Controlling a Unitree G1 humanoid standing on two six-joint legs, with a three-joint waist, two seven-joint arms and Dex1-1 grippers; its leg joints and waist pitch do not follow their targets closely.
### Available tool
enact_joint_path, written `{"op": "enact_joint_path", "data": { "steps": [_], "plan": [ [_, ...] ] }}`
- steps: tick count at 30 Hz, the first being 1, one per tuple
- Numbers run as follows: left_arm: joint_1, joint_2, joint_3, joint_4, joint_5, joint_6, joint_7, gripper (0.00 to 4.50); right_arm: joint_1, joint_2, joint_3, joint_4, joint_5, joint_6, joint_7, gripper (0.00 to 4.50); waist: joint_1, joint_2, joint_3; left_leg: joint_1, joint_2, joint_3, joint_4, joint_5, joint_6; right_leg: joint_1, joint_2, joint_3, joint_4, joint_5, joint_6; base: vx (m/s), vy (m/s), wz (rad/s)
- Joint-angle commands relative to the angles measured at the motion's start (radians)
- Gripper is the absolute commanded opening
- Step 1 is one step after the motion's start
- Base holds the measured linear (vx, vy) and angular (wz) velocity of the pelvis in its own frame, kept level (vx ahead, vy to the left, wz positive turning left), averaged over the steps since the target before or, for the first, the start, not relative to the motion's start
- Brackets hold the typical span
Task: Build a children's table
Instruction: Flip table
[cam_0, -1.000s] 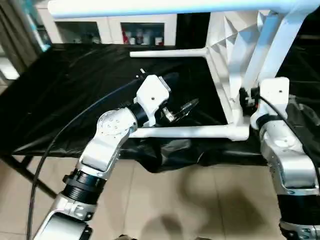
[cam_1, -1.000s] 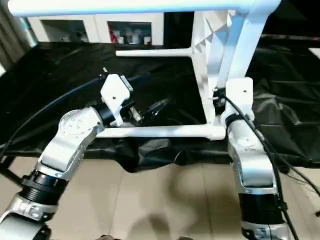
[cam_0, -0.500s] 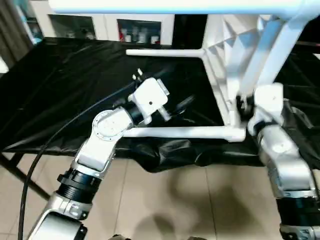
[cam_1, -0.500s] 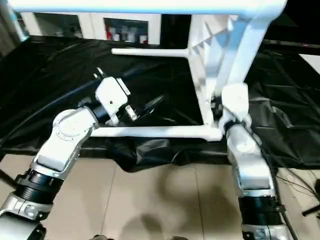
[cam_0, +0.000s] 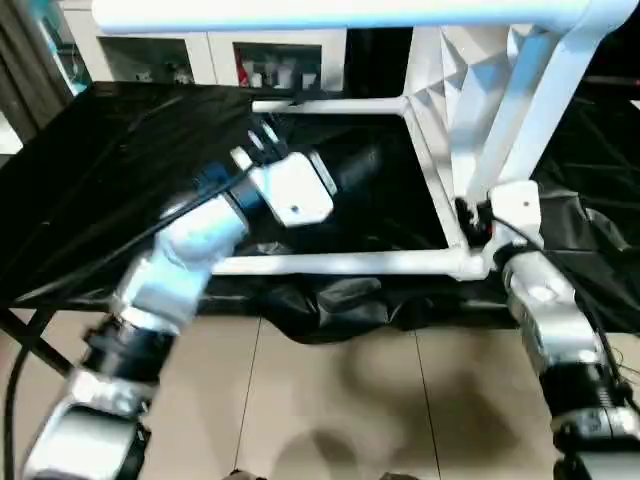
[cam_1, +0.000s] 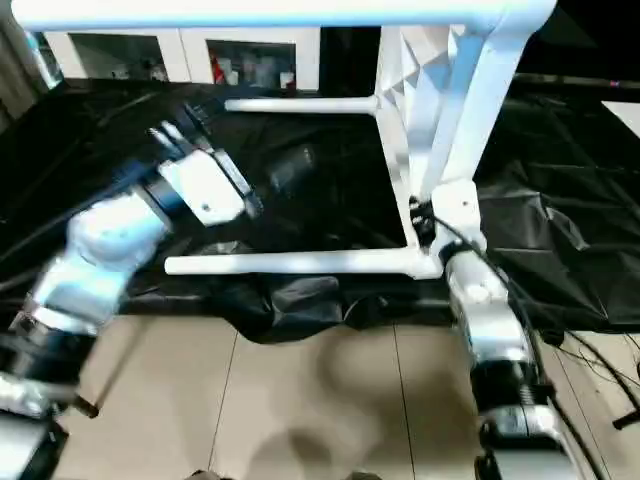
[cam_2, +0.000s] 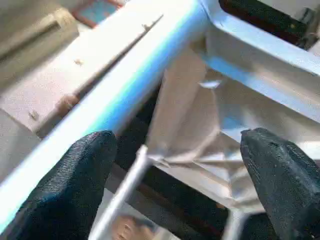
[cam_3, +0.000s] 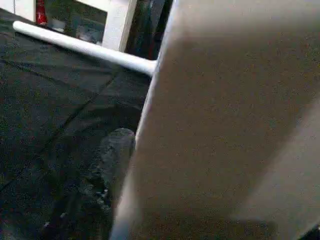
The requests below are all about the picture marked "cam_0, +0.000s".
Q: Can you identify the black shiny mat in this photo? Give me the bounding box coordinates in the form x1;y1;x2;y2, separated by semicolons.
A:
0;79;640;346

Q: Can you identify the white plastic table top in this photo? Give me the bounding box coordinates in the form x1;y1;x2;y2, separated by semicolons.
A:
399;0;621;281

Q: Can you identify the white glass-door cabinet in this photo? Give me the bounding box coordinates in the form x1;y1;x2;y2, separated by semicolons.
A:
63;18;417;97

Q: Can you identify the long dark metal bar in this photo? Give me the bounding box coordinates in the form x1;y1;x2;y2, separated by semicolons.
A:
583;73;640;90

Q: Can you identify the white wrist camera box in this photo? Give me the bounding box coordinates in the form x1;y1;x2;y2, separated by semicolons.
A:
486;179;545;252
228;118;337;230

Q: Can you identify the black table frame leg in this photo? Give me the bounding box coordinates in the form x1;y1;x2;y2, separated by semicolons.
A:
0;303;72;377

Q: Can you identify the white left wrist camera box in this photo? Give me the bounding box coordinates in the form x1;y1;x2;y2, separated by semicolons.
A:
228;118;337;230

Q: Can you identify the grey curtain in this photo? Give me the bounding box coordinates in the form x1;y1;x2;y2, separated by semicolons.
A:
0;0;82;137

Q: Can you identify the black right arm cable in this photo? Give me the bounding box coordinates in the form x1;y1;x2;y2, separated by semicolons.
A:
491;213;632;402

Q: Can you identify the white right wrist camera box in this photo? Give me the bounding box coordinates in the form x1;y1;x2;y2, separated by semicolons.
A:
486;179;545;252

